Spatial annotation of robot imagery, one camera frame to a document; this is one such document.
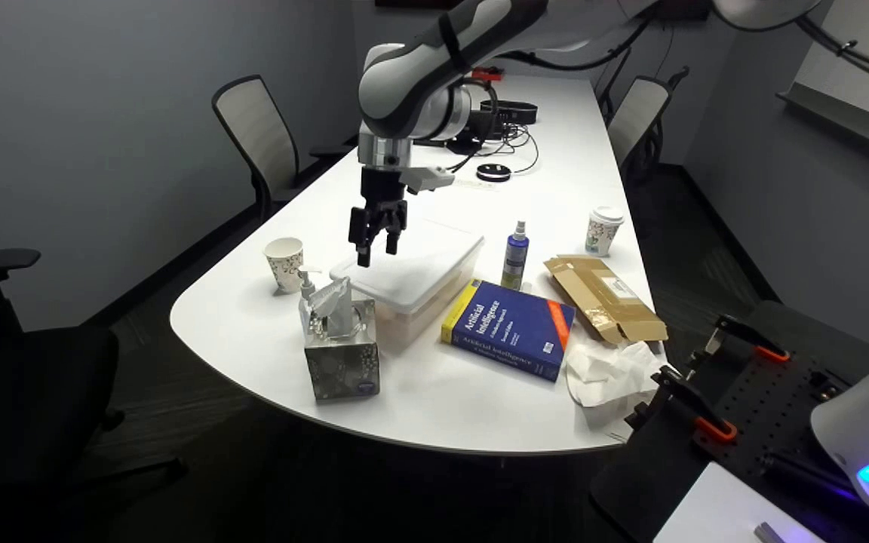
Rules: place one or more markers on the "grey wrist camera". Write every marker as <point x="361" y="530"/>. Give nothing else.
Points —
<point x="429" y="180"/>

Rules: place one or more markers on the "crumpled white tissue paper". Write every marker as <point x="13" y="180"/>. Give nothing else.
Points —
<point x="612" y="378"/>

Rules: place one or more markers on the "office chair with armrest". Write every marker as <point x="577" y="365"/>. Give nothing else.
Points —
<point x="23" y="395"/>

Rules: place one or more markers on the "mesh back office chair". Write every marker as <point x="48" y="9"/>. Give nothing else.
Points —
<point x="258" y="132"/>
<point x="639" y="117"/>

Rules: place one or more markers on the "black conference device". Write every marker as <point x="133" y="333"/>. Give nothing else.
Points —
<point x="505" y="113"/>

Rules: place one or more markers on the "small white paper cup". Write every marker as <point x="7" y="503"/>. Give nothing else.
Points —
<point x="286" y="267"/>

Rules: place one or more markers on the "clear plastic container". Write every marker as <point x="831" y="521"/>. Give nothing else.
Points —
<point x="424" y="307"/>

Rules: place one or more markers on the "black clamp orange tips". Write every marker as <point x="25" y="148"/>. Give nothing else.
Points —
<point x="747" y="340"/>
<point x="694" y="406"/>

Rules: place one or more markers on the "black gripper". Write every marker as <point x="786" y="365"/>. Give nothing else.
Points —
<point x="384" y="191"/>

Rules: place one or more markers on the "blue book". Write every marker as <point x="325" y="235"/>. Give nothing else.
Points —
<point x="505" y="330"/>

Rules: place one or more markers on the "lidded paper coffee cup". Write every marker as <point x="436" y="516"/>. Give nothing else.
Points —
<point x="605" y="235"/>

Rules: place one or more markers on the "blue spray bottle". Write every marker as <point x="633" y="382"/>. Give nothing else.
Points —
<point x="517" y="262"/>

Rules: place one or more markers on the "black mounting board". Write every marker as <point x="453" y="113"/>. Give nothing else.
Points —
<point x="786" y="412"/>

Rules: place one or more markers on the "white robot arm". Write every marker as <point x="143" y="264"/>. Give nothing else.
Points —
<point x="405" y="72"/>

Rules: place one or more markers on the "round black speaker puck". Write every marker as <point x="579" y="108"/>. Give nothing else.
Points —
<point x="494" y="171"/>

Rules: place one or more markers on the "white paper sheet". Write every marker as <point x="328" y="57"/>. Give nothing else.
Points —
<point x="725" y="508"/>

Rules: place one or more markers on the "white plastic container lid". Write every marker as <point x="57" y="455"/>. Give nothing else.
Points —
<point x="424" y="264"/>

